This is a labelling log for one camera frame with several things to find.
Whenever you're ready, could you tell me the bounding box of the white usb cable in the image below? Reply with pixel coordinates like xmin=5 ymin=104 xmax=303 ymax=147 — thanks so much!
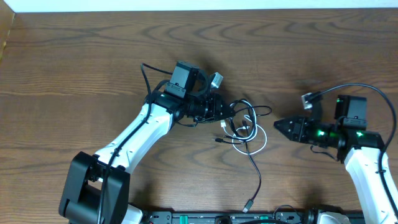
xmin=220 ymin=99 xmax=268 ymax=156

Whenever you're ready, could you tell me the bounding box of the black usb cable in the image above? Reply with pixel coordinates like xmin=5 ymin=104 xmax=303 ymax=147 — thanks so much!
xmin=214 ymin=98 xmax=273 ymax=214

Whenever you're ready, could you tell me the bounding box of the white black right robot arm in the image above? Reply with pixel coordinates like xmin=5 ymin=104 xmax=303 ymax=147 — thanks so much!
xmin=274 ymin=116 xmax=397 ymax=223

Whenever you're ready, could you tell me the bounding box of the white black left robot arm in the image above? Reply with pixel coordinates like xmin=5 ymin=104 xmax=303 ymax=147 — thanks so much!
xmin=58 ymin=90 xmax=235 ymax=223

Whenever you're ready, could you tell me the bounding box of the brown wooden side panel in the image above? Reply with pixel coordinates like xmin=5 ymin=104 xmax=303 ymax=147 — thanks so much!
xmin=0 ymin=0 xmax=15 ymax=59

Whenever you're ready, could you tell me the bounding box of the black left camera cable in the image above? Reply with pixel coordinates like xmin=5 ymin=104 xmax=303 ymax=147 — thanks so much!
xmin=96 ymin=62 xmax=174 ymax=224

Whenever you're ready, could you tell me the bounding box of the black camera cable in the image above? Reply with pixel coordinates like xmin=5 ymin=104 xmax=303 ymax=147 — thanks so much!
xmin=96 ymin=62 xmax=174 ymax=224
xmin=310 ymin=83 xmax=398 ymax=215

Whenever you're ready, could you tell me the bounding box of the black right camera cable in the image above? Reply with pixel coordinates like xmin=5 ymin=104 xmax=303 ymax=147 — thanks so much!
xmin=310 ymin=83 xmax=398 ymax=215

